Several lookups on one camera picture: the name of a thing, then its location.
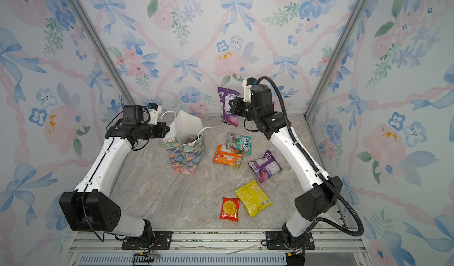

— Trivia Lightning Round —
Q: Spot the large purple snack packet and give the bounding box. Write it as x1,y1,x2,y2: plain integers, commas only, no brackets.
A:
218,87,240,126

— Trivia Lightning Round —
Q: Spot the floral paper gift bag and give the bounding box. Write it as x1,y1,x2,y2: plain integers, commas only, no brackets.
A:
163,111,207,176

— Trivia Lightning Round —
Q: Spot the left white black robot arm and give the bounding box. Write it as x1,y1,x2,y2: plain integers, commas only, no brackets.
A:
59,122,170,238

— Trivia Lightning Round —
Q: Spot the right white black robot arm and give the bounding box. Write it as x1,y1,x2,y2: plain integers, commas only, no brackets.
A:
229,98,342,249

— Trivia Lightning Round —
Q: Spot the teal Fox's candy packet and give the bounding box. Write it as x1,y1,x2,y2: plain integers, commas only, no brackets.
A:
227,133,252,154

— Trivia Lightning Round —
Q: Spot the small purple snack packet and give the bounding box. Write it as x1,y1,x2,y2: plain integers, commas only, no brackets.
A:
248,150,283,183

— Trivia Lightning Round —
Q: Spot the orange snack packet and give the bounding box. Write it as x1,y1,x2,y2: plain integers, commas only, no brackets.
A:
213,144,243,168

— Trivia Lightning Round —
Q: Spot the yellow snack packet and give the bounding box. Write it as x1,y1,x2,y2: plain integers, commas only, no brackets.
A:
234,179,273,218

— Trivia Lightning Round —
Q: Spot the red snack packet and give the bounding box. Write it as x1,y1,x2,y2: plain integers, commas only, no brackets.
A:
219,197,240,222

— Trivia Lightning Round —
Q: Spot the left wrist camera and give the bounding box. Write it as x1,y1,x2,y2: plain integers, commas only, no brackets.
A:
121,103,162,126

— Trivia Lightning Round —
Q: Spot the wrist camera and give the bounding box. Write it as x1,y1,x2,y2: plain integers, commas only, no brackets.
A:
242,78,273,106
121,103,162,126

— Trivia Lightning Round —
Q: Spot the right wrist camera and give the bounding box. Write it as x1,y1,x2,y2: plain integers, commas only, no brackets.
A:
242,78,273,106

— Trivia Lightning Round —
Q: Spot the left aluminium corner post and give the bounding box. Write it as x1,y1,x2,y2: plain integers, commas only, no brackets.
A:
67,0,135,105

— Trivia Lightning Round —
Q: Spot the aluminium corner post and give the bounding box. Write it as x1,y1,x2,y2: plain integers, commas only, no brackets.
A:
304,0,370,121
67,0,135,105

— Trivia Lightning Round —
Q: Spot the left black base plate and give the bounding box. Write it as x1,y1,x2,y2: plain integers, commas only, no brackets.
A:
121,231,173,251

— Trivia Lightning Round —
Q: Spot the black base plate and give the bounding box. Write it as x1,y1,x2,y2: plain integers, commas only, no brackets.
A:
121,231,173,251
261,231,315,251

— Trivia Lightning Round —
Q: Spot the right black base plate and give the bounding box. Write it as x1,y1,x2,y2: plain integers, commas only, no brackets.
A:
261,231,315,251

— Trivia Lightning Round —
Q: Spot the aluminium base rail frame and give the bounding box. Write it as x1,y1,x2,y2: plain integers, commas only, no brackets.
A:
63,228,372,266

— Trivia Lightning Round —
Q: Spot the black corrugated cable conduit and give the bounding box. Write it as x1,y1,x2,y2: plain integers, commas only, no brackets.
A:
257,76,365,237

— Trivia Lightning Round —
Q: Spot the right aluminium corner post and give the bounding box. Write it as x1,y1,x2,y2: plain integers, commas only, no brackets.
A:
304,0,370,121

